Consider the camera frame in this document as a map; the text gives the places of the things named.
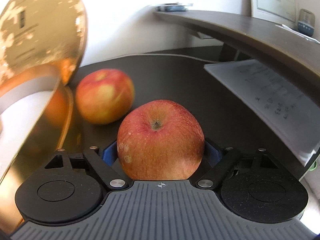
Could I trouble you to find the red yellow apple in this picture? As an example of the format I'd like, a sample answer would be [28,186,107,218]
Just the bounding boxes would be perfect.
[75,69,135,125]

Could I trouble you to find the gold round box lid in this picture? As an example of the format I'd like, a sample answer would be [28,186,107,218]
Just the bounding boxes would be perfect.
[1,0,87,84]

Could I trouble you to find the gold round gift box base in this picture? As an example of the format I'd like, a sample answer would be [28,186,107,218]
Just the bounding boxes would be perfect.
[1,64,81,233]

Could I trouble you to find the white paper sheet stack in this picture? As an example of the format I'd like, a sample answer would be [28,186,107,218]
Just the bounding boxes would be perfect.
[204,60,319,166]

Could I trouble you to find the dark raised desk shelf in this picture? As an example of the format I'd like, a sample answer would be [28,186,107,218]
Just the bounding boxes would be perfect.
[154,10,319,80]

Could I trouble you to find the small blue grey device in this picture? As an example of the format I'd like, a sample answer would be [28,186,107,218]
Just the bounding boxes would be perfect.
[297,9,315,37]

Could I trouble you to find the framed certificate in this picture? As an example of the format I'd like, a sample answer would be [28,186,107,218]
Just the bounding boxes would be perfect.
[251,0,298,28]

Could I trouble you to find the white cable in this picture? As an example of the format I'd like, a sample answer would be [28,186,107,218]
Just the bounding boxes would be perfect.
[134,52,221,64]

